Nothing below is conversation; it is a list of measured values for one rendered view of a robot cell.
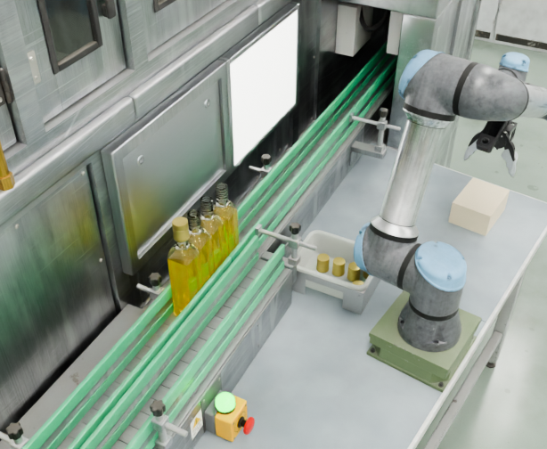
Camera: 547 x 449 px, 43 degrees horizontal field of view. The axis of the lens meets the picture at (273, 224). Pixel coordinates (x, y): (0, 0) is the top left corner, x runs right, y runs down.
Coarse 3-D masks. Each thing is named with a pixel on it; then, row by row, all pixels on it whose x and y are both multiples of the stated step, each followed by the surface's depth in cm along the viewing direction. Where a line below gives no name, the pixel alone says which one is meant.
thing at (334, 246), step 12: (312, 240) 196; (324, 240) 196; (336, 240) 194; (348, 240) 193; (300, 252) 190; (312, 252) 198; (324, 252) 198; (336, 252) 197; (348, 252) 194; (300, 264) 192; (312, 264) 196; (348, 264) 196; (324, 276) 182; (336, 276) 192; (360, 276) 192; (372, 276) 182; (360, 288) 178
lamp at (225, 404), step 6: (216, 396) 151; (222, 396) 150; (228, 396) 150; (216, 402) 150; (222, 402) 149; (228, 402) 149; (234, 402) 150; (216, 408) 150; (222, 408) 149; (228, 408) 149; (234, 408) 151
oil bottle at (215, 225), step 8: (200, 216) 161; (216, 216) 161; (208, 224) 159; (216, 224) 161; (216, 232) 161; (224, 232) 165; (216, 240) 163; (224, 240) 166; (216, 248) 164; (224, 248) 168; (216, 256) 165; (224, 256) 169; (216, 264) 167
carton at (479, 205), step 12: (480, 180) 218; (468, 192) 213; (480, 192) 213; (492, 192) 213; (504, 192) 213; (456, 204) 209; (468, 204) 208; (480, 204) 208; (492, 204) 208; (504, 204) 216; (456, 216) 211; (468, 216) 209; (480, 216) 206; (492, 216) 206; (468, 228) 211; (480, 228) 208
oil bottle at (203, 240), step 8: (200, 232) 156; (208, 232) 158; (192, 240) 155; (200, 240) 156; (208, 240) 158; (200, 248) 156; (208, 248) 159; (200, 256) 157; (208, 256) 161; (200, 264) 159; (208, 264) 162; (208, 272) 163
